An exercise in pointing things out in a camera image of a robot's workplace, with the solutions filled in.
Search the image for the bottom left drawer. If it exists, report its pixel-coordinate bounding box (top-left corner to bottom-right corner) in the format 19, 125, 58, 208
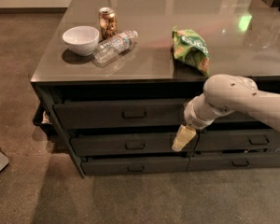
81, 156, 189, 175

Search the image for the clear plastic water bottle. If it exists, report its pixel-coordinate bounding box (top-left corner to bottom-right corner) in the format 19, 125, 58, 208
92, 31, 138, 63

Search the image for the copper soda can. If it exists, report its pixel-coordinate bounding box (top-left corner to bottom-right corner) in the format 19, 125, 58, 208
99, 7, 118, 39

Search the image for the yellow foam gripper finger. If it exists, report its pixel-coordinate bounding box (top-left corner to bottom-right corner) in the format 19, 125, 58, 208
172, 125, 196, 151

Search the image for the middle right drawer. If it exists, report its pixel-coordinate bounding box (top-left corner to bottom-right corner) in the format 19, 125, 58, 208
196, 129, 280, 151

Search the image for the middle left drawer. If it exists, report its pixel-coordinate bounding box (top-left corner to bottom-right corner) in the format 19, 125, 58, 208
70, 132, 200, 157

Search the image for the dark grey drawer cabinet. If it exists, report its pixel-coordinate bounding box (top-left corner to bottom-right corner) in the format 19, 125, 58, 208
31, 0, 280, 175

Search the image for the white bowl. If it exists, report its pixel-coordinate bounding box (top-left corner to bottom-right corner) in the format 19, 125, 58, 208
63, 26, 100, 56

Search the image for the bottom right drawer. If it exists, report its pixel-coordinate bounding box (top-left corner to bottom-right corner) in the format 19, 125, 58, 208
188, 153, 280, 171

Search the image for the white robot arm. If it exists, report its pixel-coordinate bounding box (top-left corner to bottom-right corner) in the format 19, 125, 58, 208
172, 74, 280, 152

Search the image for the dark grey drawer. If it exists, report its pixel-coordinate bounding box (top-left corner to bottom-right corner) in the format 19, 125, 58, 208
54, 99, 186, 129

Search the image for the green chip bag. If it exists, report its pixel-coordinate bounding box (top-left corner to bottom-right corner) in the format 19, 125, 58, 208
172, 27, 209, 77

